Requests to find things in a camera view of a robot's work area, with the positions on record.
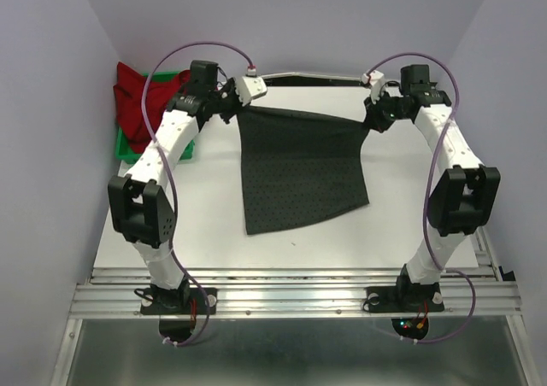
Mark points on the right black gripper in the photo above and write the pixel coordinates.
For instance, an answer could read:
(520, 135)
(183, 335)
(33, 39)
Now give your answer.
(373, 118)

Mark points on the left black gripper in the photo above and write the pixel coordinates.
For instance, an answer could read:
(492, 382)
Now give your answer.
(230, 85)

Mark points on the dark grey dotted skirt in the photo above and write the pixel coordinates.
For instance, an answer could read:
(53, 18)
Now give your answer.
(298, 168)

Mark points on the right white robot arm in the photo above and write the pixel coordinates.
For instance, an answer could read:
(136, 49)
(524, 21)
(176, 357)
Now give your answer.
(460, 188)

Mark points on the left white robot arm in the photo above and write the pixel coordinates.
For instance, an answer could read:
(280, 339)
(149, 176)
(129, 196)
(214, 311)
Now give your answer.
(140, 209)

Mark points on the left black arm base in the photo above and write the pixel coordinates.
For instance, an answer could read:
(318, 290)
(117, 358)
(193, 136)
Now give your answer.
(185, 300)

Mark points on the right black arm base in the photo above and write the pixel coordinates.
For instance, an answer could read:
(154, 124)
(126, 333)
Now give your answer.
(390, 299)

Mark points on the red skirt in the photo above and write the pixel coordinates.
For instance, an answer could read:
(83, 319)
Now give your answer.
(128, 92)

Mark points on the green plastic bin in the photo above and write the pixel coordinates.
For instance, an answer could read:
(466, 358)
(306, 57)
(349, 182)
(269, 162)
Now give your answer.
(122, 150)

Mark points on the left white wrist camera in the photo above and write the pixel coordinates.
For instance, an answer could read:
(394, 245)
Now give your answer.
(249, 89)

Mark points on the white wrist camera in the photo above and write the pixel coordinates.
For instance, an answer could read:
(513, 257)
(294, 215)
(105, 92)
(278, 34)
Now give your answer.
(249, 89)
(375, 82)

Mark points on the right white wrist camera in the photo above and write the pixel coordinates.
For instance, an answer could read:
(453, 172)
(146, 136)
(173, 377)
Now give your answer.
(375, 82)

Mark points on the white back wall trim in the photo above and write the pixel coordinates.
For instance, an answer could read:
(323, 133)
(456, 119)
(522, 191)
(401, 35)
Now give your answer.
(300, 79)

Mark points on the aluminium rail frame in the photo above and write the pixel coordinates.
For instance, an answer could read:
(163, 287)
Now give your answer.
(290, 303)

